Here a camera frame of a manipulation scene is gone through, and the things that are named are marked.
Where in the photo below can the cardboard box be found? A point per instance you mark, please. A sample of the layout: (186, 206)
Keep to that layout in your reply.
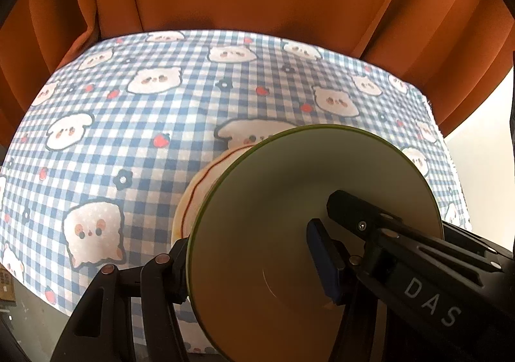
(6, 285)

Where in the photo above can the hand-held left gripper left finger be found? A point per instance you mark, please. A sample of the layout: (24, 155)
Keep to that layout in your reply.
(177, 265)

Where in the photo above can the floral ceramic bowl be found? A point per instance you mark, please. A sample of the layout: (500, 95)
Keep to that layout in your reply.
(261, 205)

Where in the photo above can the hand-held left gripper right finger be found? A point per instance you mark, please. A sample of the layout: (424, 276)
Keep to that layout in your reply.
(322, 261)

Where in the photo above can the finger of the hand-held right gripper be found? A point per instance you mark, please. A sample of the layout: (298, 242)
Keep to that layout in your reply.
(458, 231)
(350, 211)

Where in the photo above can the red-rimmed scalloped plate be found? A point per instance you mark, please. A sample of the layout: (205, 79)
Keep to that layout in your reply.
(201, 189)

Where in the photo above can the blue checked bear tablecloth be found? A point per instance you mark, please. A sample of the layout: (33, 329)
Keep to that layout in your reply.
(161, 104)

